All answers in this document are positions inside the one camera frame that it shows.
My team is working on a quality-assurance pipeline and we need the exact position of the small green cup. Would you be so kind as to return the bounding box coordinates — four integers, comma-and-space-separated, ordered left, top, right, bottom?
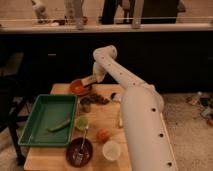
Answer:
75, 116, 89, 131

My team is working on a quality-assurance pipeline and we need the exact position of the dark metal cup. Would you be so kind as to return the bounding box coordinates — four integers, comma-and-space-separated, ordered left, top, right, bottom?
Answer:
80, 97, 91, 113

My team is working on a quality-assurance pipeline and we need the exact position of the white cup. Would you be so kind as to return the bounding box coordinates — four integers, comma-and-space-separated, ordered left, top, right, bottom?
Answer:
102, 140, 121, 161

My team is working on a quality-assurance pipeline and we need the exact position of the black handled silver spoon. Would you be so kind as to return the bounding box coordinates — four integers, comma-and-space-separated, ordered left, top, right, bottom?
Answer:
110, 92, 121, 103

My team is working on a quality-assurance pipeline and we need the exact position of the black chair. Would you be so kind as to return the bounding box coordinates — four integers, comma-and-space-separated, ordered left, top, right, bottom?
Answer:
0, 74, 34, 166

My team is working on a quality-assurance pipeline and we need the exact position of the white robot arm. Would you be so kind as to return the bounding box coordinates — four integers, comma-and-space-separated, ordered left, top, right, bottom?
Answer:
83, 45, 178, 171

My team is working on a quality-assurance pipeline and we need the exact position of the green pea pod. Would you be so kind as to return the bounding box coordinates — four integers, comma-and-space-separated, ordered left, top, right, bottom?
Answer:
47, 120, 70, 132

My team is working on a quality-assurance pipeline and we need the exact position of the dark brown bowl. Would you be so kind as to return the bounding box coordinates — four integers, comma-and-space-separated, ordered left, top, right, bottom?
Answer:
66, 137, 93, 168

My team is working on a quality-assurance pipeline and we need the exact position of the red orange bowl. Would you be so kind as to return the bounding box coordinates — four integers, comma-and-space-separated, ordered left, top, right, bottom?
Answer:
69, 79, 91, 96

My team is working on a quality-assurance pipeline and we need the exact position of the green plastic tray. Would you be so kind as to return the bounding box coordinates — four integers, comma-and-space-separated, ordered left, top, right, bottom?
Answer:
18, 94, 78, 147

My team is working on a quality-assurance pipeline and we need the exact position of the orange peach fruit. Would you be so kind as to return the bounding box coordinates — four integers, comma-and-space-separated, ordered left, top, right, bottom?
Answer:
96, 129, 110, 143

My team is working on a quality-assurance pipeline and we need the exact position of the bunch of dark grapes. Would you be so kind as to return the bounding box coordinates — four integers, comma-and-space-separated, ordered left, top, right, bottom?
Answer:
90, 93, 109, 105

